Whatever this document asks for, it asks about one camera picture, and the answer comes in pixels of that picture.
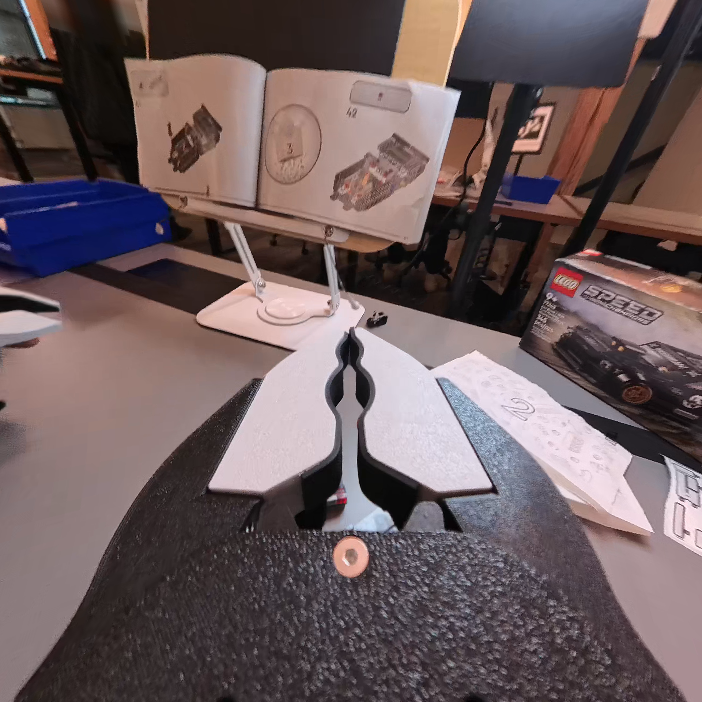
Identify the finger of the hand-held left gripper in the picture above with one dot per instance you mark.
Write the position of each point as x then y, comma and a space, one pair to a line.
22, 327

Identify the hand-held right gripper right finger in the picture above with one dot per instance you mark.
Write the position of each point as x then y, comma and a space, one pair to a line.
422, 428

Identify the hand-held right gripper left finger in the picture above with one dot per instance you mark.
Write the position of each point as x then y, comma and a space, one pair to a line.
280, 433

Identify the black brick axle assembly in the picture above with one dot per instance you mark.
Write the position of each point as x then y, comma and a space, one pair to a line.
376, 319

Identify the toy car set box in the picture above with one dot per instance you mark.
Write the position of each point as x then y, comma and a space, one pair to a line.
614, 329

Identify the large blue plastic bin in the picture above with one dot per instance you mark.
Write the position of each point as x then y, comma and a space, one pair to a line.
88, 250

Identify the white numbered paper bag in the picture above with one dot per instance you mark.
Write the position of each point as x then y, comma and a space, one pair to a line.
527, 422

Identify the white book stand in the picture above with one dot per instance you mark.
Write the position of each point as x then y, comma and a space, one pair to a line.
280, 313

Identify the black pole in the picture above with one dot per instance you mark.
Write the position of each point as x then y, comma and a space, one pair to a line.
631, 121
494, 187

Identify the small blue bin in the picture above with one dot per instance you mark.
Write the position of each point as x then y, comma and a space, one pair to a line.
532, 189

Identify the white sticker sheet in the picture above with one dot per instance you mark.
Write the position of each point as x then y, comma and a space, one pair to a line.
686, 505

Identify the open instruction booklet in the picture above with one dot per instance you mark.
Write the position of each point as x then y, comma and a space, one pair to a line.
219, 110

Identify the wooden background desk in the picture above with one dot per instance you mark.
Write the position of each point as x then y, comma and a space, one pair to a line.
636, 217

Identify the black panel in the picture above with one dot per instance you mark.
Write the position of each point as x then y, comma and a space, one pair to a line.
274, 33
548, 38

